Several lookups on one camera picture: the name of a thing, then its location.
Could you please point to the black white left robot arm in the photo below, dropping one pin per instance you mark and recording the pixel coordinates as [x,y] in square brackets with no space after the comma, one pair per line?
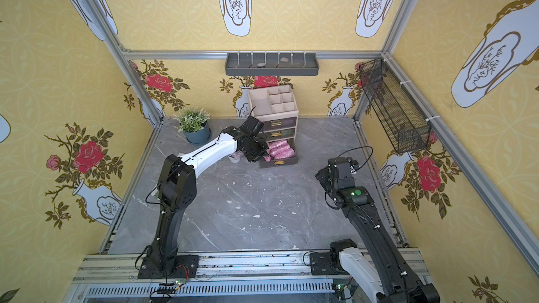
[177,189]

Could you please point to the gray wall shelf tray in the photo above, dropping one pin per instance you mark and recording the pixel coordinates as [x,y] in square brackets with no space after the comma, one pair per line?
[272,63]

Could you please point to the aluminum front rail frame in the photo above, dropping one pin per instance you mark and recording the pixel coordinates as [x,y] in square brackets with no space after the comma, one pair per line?
[220,274]

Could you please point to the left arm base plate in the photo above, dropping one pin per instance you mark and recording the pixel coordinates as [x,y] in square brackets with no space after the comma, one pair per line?
[179,267]

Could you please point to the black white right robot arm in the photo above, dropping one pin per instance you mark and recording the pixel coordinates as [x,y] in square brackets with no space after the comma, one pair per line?
[389,278]

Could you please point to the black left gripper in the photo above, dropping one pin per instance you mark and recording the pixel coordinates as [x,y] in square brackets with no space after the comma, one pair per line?
[259,147]

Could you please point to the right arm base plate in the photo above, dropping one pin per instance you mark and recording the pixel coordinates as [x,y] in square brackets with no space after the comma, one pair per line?
[325,264]

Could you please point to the purple flowers in white pot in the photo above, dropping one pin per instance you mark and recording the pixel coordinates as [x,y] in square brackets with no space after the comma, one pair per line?
[235,158]

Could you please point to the black wire mesh basket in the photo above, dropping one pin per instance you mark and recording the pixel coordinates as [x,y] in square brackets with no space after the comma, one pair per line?
[402,120]

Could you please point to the beige three-drawer organizer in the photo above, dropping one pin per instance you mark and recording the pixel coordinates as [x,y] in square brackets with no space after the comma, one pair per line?
[276,102]

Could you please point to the white green work glove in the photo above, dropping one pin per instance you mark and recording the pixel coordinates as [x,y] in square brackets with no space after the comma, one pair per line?
[155,192]

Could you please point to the green plant in blue pot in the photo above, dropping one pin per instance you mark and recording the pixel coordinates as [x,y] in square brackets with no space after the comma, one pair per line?
[194,123]

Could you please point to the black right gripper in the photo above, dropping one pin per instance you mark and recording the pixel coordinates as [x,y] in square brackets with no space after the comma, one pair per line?
[324,177]

